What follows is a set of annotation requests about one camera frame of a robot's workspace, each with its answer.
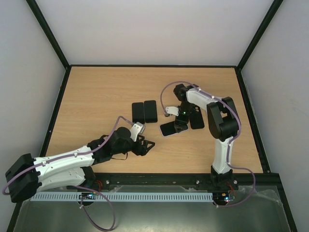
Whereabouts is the black bare phone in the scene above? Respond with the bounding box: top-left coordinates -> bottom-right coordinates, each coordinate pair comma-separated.
132,102 -> 145,124

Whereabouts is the black metal frame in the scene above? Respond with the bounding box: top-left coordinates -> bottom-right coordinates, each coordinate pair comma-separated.
6,0 -> 298,232

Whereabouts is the black phone case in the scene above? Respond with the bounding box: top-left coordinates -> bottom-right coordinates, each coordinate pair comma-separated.
189,106 -> 205,130

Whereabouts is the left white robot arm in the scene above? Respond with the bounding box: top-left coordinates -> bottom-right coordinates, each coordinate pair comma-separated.
2,127 -> 155,203

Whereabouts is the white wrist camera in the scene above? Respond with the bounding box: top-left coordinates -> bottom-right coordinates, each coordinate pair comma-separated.
130,122 -> 145,142
164,106 -> 179,117

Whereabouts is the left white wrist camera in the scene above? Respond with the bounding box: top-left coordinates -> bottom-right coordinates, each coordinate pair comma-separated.
130,122 -> 145,142

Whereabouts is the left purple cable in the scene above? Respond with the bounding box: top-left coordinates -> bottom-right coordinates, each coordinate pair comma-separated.
1,116 -> 136,230

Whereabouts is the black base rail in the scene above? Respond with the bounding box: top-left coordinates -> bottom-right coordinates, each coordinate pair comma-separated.
80,173 -> 239,192

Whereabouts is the grey slotted cable duct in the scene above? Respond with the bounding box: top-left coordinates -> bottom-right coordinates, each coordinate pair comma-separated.
30,192 -> 213,203

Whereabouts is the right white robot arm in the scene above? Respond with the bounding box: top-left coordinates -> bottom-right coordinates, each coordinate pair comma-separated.
173,84 -> 241,189

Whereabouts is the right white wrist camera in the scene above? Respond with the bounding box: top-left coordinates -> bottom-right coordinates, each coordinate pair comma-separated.
164,106 -> 179,117

